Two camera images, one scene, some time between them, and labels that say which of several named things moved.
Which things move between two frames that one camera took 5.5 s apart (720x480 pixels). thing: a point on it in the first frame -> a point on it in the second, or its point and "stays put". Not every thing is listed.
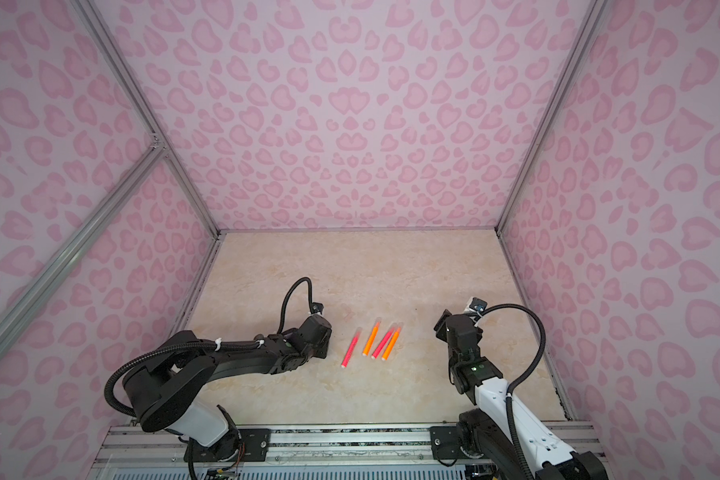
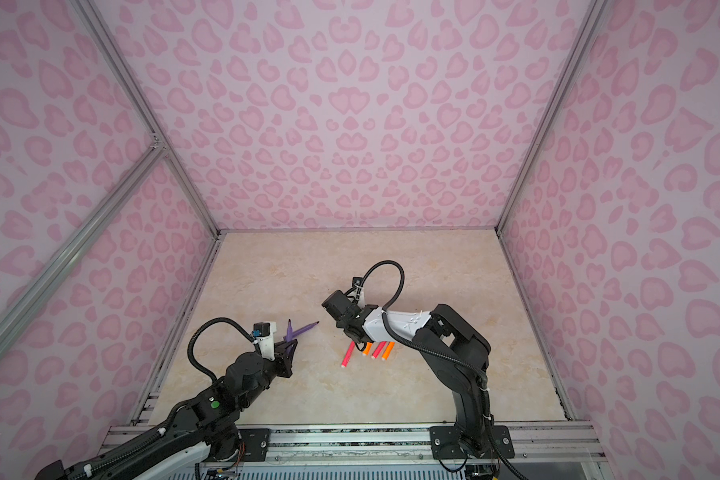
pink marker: [377, 352] stays put
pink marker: [351, 347] stays put
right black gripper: [442, 333] -> [339, 324]
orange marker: [391, 344] stays put
